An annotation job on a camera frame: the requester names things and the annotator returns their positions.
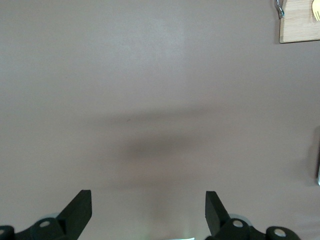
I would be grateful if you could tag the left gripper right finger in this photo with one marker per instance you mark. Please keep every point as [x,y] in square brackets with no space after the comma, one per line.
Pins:
[216,217]

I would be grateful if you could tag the wooden cutting board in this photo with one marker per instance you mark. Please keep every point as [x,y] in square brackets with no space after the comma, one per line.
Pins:
[300,27]

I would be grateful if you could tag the yellow plastic fork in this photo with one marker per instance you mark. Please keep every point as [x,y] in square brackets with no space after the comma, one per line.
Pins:
[316,10]

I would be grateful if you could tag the silver digital kitchen scale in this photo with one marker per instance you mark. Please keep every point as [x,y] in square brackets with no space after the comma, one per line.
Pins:
[318,162]

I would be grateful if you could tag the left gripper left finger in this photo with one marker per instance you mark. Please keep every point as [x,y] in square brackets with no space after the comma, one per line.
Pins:
[77,215]

